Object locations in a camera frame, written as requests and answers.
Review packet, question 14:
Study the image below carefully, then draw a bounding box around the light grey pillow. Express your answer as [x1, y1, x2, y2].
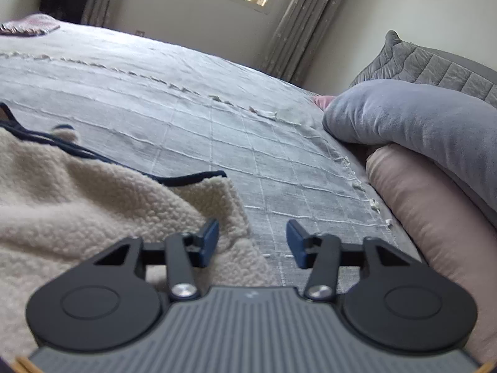
[322, 79, 497, 218]

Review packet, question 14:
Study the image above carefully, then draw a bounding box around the cream fleece zip jacket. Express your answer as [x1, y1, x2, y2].
[0, 103, 278, 362]

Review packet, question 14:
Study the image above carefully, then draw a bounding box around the grey quilted headboard cushion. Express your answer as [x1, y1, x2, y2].
[349, 30, 497, 102]

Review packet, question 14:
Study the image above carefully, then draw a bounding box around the grey checked bed blanket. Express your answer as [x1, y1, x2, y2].
[0, 19, 424, 286]

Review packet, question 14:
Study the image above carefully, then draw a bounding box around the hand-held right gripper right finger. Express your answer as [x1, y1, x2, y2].
[286, 219, 414, 302]

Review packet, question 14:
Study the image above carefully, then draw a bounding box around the pink pillow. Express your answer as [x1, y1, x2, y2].
[312, 95, 497, 358]

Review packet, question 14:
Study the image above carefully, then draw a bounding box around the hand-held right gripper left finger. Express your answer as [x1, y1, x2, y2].
[92, 219, 220, 302]

